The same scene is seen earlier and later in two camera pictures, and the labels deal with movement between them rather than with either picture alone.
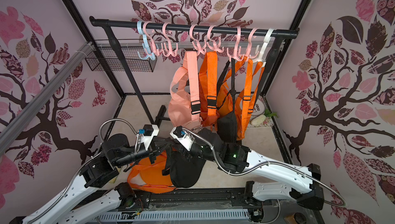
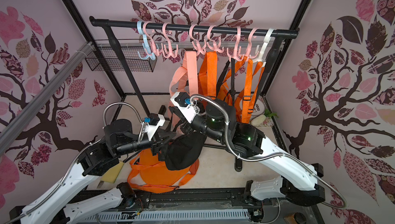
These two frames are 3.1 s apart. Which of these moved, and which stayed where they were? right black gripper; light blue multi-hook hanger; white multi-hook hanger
Moved: right black gripper
Stayed: white multi-hook hanger; light blue multi-hook hanger
